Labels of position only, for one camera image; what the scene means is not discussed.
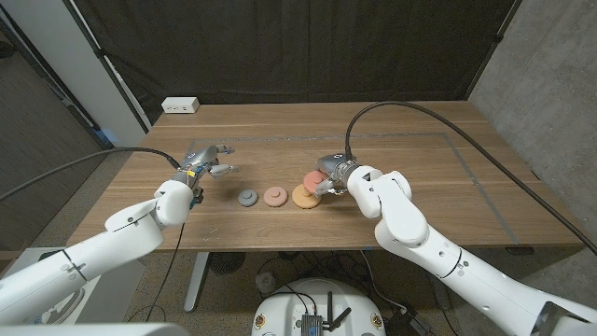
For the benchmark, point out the white power strip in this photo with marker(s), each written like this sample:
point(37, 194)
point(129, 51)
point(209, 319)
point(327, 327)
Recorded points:
point(180, 105)

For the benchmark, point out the black backdrop stand pole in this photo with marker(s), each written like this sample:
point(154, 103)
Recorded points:
point(496, 39)
point(107, 65)

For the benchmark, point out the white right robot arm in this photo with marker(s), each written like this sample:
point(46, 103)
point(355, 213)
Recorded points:
point(420, 242)

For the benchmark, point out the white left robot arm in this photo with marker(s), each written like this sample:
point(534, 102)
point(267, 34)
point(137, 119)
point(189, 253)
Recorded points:
point(116, 233)

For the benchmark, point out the grey round floor object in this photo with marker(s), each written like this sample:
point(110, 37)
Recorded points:
point(266, 282)

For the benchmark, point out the white robot torso edge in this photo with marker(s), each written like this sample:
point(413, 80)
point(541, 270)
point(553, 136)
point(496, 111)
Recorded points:
point(93, 330)

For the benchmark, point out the black power adapter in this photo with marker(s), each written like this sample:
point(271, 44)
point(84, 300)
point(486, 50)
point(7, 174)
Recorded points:
point(408, 322)

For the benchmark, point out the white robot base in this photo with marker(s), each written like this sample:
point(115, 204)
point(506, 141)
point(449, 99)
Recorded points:
point(284, 308)

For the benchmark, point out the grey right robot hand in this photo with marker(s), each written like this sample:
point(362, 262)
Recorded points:
point(338, 165)

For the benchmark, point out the black backdrop curtain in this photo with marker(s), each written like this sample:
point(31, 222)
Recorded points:
point(298, 46)

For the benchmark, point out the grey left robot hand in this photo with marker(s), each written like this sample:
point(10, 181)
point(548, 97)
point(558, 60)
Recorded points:
point(198, 158)

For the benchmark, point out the white sneaker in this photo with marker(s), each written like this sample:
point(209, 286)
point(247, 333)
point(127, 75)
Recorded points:
point(63, 303)

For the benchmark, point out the black round floor object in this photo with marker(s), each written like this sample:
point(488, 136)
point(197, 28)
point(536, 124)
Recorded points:
point(226, 261)

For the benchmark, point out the white table leg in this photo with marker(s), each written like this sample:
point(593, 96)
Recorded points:
point(196, 280)

